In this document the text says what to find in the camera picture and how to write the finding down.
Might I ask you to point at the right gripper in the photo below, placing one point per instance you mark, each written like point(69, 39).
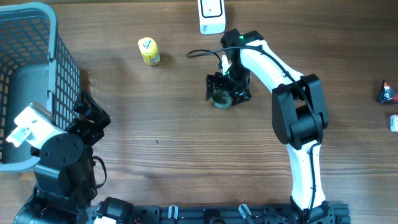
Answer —
point(242, 91)

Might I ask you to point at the red white snack packet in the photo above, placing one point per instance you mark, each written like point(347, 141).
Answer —
point(394, 123)

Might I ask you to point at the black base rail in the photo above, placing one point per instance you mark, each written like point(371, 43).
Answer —
point(265, 214)

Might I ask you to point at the yellow mentos gum bottle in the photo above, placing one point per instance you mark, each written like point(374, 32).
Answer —
point(149, 51)

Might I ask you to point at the round tin can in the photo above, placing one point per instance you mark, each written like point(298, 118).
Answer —
point(221, 99)

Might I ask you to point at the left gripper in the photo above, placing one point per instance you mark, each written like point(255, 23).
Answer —
point(96, 130)

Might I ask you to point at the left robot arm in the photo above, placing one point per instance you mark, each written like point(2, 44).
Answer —
point(65, 177)

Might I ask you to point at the black red snack packet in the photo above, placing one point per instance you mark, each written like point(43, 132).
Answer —
point(387, 94)

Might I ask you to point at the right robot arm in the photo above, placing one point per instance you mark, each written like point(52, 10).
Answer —
point(299, 114)

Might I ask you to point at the white barcode scanner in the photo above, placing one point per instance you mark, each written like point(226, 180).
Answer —
point(211, 16)

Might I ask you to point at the grey plastic mesh basket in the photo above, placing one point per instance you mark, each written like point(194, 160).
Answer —
point(36, 66)

